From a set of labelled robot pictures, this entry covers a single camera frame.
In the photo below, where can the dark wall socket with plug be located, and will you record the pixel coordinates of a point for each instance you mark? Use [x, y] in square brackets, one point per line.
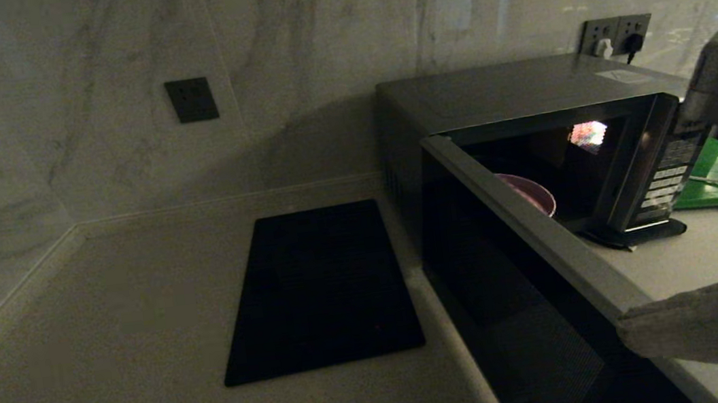
[594, 29]
[638, 24]

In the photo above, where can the black glass microwave door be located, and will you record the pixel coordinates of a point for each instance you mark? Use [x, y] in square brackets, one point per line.
[517, 319]

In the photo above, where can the purple plate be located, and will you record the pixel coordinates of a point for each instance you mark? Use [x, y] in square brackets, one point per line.
[533, 194]

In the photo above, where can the white power plug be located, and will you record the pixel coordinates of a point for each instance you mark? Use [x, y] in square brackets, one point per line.
[603, 49]

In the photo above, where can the black induction cooktop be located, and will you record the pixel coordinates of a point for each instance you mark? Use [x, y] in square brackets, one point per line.
[322, 288]

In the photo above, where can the black power plug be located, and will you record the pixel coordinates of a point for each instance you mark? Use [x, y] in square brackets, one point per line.
[633, 44]

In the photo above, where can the dark single wall socket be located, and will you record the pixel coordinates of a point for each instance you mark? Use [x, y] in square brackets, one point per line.
[192, 101]

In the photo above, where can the black stand under microwave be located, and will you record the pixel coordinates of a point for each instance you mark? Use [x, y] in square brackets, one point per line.
[650, 233]

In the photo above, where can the black silver microwave oven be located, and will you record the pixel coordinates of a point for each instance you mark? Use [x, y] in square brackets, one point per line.
[510, 90]

